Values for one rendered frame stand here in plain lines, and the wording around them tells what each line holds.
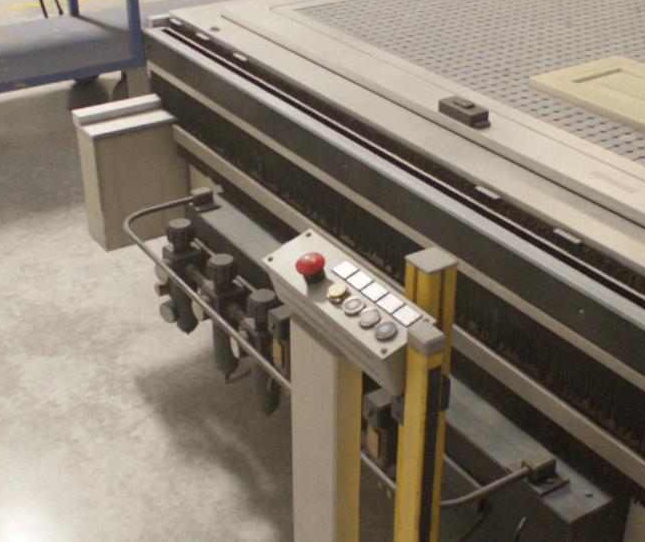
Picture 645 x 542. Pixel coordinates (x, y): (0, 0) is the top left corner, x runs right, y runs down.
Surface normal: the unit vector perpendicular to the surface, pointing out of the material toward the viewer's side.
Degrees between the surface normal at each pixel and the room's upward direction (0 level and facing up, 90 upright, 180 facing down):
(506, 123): 0
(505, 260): 90
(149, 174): 90
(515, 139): 0
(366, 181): 90
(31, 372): 0
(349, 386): 90
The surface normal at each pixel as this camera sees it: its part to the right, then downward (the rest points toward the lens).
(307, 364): -0.84, 0.26
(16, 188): 0.00, -0.88
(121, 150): 0.55, 0.40
